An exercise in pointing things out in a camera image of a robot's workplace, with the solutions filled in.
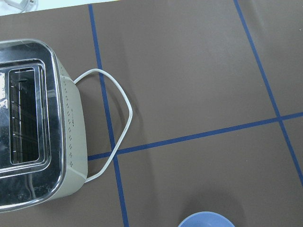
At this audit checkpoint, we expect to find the blue bowl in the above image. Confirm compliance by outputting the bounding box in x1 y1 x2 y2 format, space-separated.
178 211 235 227

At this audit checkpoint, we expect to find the brown table mat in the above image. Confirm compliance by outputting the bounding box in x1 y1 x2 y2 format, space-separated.
0 0 303 227

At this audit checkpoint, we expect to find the cream and chrome toaster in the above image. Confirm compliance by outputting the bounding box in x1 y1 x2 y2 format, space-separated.
0 39 88 212

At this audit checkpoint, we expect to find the white toaster power cable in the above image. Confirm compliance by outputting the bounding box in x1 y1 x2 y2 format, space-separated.
73 68 133 183

